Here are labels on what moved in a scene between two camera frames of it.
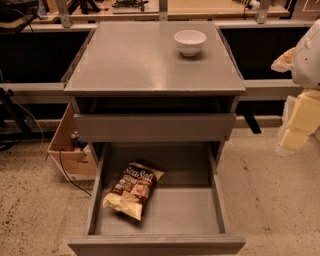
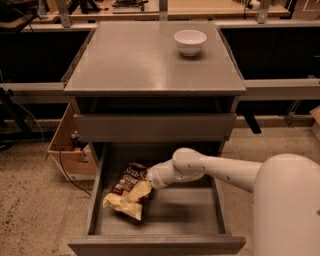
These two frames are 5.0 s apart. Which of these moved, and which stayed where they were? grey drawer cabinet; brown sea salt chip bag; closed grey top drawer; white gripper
Moved: white gripper
Stayed: brown sea salt chip bag; closed grey top drawer; grey drawer cabinet
